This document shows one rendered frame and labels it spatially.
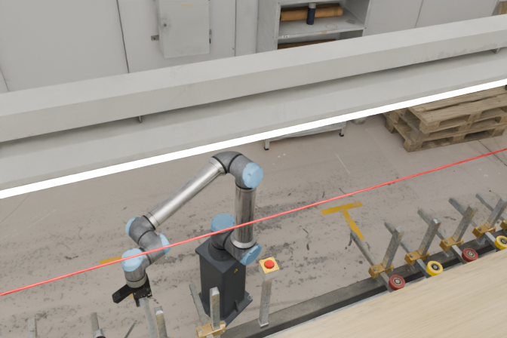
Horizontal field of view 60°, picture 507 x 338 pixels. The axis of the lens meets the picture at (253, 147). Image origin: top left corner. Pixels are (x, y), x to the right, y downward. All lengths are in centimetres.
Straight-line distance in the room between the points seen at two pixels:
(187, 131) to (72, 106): 21
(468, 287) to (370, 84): 180
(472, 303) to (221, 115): 199
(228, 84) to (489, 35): 65
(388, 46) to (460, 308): 179
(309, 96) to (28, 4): 319
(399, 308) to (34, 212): 303
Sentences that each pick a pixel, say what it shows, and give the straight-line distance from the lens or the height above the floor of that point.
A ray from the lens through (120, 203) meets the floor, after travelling 405.
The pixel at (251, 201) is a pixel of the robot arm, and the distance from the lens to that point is 227.
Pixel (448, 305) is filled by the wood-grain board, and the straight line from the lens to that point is 254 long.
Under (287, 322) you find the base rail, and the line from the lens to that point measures 251.
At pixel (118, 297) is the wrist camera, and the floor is 111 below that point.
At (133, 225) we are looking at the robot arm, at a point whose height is 132.
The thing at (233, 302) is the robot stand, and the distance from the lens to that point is 321.
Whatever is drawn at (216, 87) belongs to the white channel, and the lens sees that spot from 83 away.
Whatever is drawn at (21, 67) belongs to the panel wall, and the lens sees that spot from 415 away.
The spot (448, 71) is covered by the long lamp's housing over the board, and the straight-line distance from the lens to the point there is 115.
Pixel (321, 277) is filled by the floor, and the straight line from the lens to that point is 353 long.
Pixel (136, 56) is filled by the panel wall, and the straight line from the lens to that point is 409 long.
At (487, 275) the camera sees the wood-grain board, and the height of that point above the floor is 90.
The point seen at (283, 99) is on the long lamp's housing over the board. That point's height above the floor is 238.
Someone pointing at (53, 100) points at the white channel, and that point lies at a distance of 81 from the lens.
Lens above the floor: 288
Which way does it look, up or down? 40 degrees down
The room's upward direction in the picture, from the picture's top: 3 degrees clockwise
